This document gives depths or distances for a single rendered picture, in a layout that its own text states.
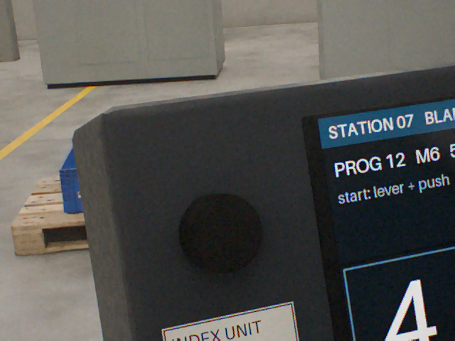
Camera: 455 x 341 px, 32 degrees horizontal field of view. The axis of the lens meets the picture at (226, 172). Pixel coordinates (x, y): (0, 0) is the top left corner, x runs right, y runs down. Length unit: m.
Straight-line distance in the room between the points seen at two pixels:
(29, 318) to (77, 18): 5.40
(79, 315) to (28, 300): 0.29
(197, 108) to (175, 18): 7.74
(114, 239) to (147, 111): 0.05
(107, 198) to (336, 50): 6.16
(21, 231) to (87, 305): 0.71
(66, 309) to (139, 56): 5.22
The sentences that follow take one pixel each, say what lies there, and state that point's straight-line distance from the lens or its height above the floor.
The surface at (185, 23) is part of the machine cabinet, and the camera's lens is 8.01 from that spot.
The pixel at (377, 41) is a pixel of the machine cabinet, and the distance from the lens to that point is 6.45.
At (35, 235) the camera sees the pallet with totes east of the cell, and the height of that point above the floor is 0.09.
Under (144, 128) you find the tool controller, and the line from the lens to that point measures 0.28.
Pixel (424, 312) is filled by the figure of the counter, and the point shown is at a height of 1.16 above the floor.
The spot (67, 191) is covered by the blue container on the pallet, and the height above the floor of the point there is 0.26.
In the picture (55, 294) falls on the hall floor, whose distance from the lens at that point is 3.31.
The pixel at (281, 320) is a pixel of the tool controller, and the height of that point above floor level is 1.17.
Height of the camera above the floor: 1.31
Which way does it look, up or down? 16 degrees down
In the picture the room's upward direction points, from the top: 4 degrees counter-clockwise
